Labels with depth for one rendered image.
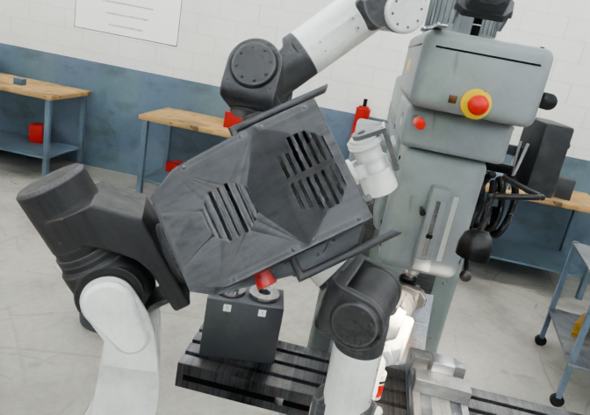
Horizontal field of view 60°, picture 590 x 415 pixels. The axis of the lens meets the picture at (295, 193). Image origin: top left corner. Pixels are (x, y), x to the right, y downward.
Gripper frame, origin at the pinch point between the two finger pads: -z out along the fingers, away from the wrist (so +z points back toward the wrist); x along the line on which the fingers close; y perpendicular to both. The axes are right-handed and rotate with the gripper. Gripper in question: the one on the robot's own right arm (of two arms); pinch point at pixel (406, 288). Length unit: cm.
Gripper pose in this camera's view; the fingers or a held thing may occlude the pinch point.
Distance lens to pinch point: 146.6
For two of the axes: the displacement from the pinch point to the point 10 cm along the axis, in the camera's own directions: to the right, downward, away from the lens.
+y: -1.8, 9.4, 2.8
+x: -9.0, -2.7, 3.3
